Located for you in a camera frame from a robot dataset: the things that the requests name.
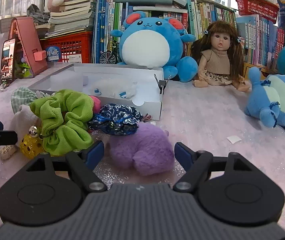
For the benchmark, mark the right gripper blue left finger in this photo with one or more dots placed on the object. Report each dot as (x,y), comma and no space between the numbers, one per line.
(81,167)

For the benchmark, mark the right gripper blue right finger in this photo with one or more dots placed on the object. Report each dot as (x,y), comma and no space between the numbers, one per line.
(196,166)

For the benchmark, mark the small wooden stamp block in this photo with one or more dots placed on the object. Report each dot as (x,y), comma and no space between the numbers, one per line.
(7,151)

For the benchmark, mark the pale pink knitted sock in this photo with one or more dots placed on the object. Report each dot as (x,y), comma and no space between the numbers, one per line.
(22,121)

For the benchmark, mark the green checkered scrunchie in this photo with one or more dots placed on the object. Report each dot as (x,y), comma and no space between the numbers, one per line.
(24,96)

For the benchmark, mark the yellow sequin pouch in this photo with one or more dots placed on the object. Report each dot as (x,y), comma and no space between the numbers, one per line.
(30,146)

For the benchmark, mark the green fabric scrunchie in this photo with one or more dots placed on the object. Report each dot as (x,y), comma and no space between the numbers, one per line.
(65,116)

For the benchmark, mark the purple fluffy plush toy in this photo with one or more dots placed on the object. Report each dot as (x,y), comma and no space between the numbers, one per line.
(148,150)

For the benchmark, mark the dark blue patterned scrunchie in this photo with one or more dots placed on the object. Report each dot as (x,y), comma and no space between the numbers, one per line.
(116,119)

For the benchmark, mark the white paper scrap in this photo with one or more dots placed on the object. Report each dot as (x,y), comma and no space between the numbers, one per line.
(233,139)

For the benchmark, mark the smartphone with lit screen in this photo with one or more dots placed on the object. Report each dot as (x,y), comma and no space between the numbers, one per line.
(7,57)

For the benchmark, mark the pink wooden triangle house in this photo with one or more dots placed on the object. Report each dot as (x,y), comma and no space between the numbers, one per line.
(23,29)

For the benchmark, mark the black binder clip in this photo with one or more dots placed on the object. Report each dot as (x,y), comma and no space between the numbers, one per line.
(161,84)

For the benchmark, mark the white cardboard box tray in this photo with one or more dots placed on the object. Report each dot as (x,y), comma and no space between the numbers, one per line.
(147,99)

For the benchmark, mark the blue dolphin plush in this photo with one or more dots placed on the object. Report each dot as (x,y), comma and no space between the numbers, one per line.
(266,101)

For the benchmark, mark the miniature bicycle model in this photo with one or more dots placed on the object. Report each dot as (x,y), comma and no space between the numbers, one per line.
(111,57)

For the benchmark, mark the brown haired baby doll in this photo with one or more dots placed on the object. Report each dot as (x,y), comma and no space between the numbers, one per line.
(220,59)

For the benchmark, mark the grey cloth pile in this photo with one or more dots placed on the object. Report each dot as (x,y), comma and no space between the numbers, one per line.
(38,16)

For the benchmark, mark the red plastic crate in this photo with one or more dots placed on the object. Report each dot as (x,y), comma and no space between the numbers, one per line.
(74,47)

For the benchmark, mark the big blue round plush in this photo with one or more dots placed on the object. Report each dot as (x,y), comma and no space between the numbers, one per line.
(156,42)

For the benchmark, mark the stack of books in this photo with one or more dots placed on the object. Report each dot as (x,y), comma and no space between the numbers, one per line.
(73,16)

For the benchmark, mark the row of upright books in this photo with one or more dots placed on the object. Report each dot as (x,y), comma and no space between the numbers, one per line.
(260,38)

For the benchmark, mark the red plastic basket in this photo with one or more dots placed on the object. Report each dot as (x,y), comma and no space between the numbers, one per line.
(263,8)

